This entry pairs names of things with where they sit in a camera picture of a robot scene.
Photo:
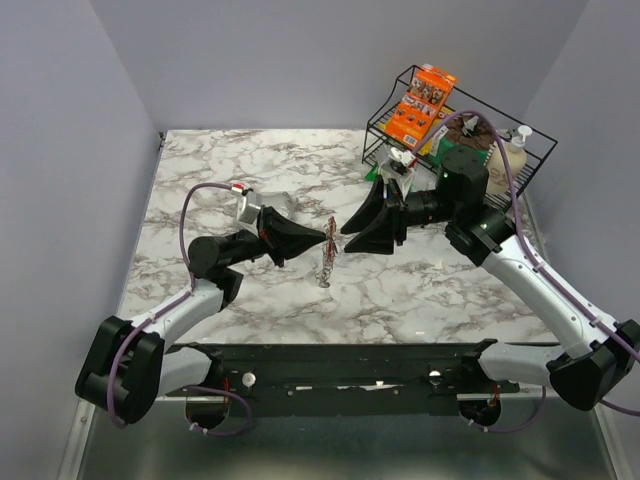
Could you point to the yellow snack packet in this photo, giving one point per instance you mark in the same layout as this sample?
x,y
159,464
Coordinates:
x,y
441,115

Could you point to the cream pump soap bottle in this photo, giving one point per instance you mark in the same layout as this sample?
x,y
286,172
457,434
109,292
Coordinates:
x,y
516,157

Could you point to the clear plastic bag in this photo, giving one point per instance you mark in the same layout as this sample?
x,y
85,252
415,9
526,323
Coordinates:
x,y
283,202

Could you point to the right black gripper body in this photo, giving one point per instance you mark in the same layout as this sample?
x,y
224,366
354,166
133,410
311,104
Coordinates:
x,y
426,207

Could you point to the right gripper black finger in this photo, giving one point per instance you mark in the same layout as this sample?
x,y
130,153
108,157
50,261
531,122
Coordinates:
x,y
380,191
377,238

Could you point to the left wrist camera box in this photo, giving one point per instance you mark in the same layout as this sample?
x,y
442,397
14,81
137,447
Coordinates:
x,y
249,206

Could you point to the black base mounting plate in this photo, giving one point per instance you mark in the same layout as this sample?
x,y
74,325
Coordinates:
x,y
307,380

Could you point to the white green pouch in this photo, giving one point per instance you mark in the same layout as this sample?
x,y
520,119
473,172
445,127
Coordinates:
x,y
372,172

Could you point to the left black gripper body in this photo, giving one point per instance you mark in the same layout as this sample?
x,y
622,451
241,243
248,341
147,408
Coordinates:
x,y
246,245

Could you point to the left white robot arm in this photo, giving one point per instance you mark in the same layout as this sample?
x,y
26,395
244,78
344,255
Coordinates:
x,y
165,325

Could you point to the metal keyring coil red holder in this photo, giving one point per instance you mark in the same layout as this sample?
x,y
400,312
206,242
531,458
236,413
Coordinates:
x,y
330,251

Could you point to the green and brown bag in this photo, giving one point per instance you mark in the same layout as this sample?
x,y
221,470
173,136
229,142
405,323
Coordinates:
x,y
466,131

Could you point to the orange snack box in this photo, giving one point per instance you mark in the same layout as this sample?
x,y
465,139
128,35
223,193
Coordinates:
x,y
420,105

